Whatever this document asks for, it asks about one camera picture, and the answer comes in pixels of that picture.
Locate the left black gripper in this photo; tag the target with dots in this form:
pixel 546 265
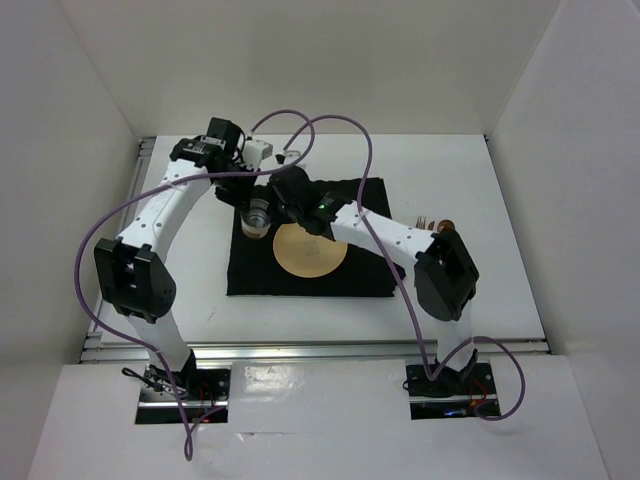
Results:
pixel 240 198

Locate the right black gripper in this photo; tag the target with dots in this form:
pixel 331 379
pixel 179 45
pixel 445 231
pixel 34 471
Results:
pixel 273 203

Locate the paper cup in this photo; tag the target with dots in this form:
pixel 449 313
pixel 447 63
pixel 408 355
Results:
pixel 256 221

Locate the beige plate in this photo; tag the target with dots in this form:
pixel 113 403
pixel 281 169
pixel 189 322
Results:
pixel 304 255

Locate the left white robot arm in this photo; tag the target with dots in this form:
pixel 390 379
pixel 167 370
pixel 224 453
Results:
pixel 131 268

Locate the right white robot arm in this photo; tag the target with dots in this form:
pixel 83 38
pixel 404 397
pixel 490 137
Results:
pixel 434 270

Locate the copper fork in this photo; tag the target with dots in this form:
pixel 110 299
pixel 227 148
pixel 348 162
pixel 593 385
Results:
pixel 422 223

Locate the copper spoon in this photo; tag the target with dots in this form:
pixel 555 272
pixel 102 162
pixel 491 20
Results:
pixel 443 225

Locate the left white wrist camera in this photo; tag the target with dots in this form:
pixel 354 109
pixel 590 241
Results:
pixel 254 153

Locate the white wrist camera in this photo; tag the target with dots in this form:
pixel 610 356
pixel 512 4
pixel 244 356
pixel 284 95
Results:
pixel 287 156
pixel 254 153

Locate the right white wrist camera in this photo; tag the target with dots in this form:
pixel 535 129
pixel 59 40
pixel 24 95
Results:
pixel 287 156

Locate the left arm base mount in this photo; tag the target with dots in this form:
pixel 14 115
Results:
pixel 207 401

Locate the aluminium table frame rail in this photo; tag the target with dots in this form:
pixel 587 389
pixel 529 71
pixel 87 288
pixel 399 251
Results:
pixel 432 176

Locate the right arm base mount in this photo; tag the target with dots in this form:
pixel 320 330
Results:
pixel 441 399

